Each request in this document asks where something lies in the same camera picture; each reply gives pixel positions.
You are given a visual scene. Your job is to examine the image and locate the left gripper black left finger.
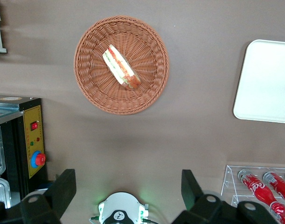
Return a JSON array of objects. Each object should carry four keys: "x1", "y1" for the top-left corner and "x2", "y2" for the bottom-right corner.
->
[{"x1": 0, "y1": 168, "x2": 77, "y2": 224}]

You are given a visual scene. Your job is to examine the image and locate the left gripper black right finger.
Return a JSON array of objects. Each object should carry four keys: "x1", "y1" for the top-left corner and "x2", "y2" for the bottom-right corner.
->
[{"x1": 171, "y1": 169, "x2": 277, "y2": 224}]

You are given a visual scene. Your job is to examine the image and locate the triangular sandwich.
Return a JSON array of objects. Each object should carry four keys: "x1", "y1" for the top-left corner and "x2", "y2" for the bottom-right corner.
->
[{"x1": 102, "y1": 44, "x2": 142, "y2": 91}]

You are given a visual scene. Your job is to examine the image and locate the large brown wicker basket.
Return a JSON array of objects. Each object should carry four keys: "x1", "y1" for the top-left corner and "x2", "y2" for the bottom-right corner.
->
[{"x1": 73, "y1": 15, "x2": 170, "y2": 116}]

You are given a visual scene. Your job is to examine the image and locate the cream plastic tray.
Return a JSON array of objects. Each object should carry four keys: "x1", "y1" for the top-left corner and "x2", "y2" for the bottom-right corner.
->
[{"x1": 233, "y1": 39, "x2": 285, "y2": 125}]

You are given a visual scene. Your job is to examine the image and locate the grey snack shelf tray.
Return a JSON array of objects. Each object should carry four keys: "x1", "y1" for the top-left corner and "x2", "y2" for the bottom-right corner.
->
[{"x1": 0, "y1": 0, "x2": 7, "y2": 54}]

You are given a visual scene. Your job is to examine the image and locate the red emergency stop knob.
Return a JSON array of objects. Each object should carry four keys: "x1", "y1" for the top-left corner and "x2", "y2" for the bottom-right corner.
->
[{"x1": 31, "y1": 150, "x2": 47, "y2": 168}]

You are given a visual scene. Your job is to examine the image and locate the clear acrylic bottle rack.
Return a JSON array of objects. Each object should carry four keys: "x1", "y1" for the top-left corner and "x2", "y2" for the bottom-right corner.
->
[{"x1": 220, "y1": 165, "x2": 285, "y2": 224}]

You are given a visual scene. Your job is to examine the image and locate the red Coca-Cola bottle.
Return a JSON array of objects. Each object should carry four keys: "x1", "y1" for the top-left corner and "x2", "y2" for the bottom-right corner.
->
[
  {"x1": 237, "y1": 169, "x2": 275, "y2": 207},
  {"x1": 263, "y1": 171, "x2": 285, "y2": 205},
  {"x1": 269, "y1": 201, "x2": 285, "y2": 224}
]

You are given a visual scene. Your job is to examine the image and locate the black machine with yellow panel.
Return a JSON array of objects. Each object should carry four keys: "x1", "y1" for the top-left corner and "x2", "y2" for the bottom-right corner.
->
[{"x1": 0, "y1": 94, "x2": 49, "y2": 208}]

